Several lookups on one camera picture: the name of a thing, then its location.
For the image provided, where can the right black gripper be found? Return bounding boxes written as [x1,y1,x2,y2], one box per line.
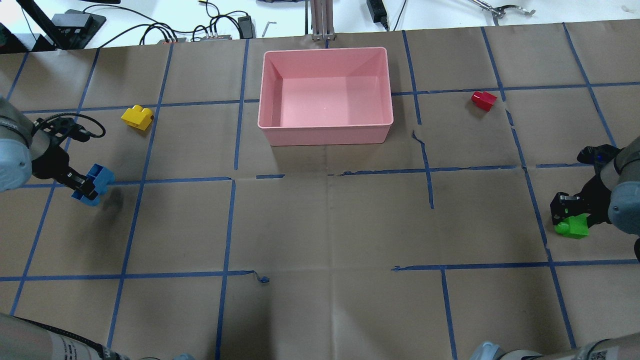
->
[550,175,611,228]

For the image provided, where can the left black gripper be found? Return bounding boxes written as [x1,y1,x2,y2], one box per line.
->
[32,145,99,201]

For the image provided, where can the green toy block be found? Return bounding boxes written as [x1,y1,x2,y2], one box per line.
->
[554,213,590,240]

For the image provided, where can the blue toy block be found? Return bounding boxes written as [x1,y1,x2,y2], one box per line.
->
[71,163,115,207]

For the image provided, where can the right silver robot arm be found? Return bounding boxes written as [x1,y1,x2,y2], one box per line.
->
[550,137,640,239]

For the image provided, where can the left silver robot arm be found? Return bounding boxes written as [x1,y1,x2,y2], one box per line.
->
[0,97,114,204]

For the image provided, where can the pink plastic box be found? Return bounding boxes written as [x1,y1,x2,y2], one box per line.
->
[257,47,394,147]

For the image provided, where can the yellow toy block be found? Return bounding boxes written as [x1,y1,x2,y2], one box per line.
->
[121,104,154,132]

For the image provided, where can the red toy block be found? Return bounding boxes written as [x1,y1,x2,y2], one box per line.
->
[471,91,498,112]

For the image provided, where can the black power adapter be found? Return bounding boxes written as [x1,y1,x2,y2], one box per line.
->
[237,14,255,39]

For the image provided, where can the black power brick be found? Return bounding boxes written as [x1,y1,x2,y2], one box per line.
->
[365,0,388,28]

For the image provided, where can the aluminium frame post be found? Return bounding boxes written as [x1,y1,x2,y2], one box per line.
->
[310,0,336,41]

